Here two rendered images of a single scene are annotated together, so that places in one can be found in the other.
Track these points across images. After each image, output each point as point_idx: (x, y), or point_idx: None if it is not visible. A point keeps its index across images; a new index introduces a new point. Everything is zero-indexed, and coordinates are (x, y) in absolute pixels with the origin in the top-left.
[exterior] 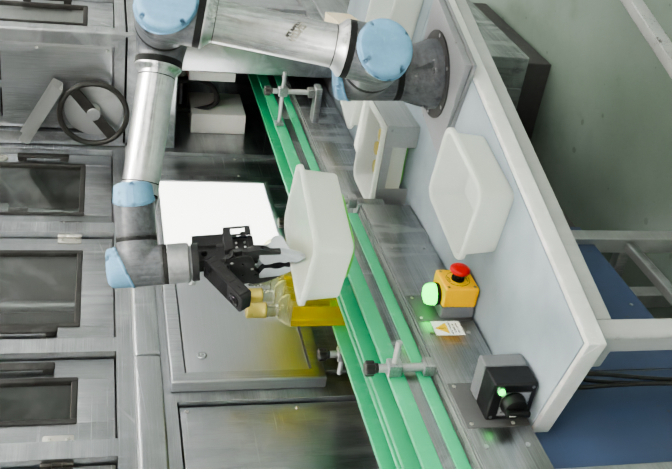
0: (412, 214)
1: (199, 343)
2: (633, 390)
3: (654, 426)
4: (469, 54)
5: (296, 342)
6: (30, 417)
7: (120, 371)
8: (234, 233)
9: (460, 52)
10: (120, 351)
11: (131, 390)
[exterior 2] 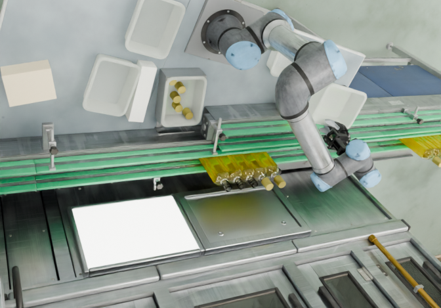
0: (214, 106)
1: (274, 224)
2: None
3: None
4: (255, 8)
5: (251, 191)
6: (357, 290)
7: (308, 257)
8: (153, 219)
9: (256, 10)
10: (293, 260)
11: (318, 250)
